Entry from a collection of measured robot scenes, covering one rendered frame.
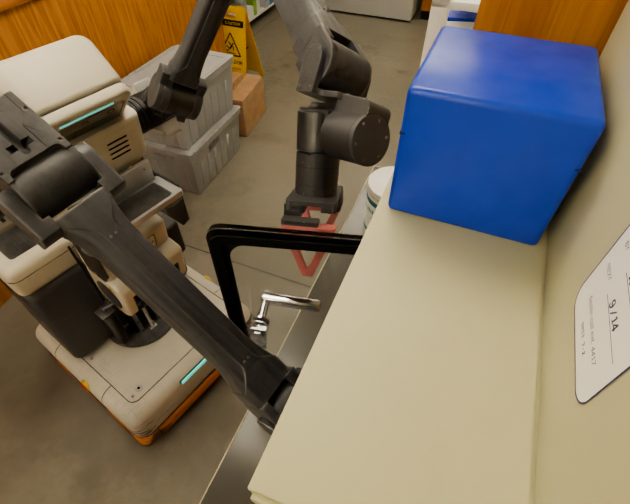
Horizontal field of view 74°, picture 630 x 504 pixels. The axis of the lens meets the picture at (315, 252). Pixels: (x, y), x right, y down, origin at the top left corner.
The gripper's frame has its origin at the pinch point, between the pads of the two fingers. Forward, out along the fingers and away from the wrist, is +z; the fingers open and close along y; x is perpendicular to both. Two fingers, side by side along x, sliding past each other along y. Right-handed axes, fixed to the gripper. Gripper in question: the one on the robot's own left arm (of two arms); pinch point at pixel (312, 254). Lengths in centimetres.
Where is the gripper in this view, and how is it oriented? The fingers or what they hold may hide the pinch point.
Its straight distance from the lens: 59.4
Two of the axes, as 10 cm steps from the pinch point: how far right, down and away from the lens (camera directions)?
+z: -0.5, 9.2, 3.8
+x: -9.9, -1.0, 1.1
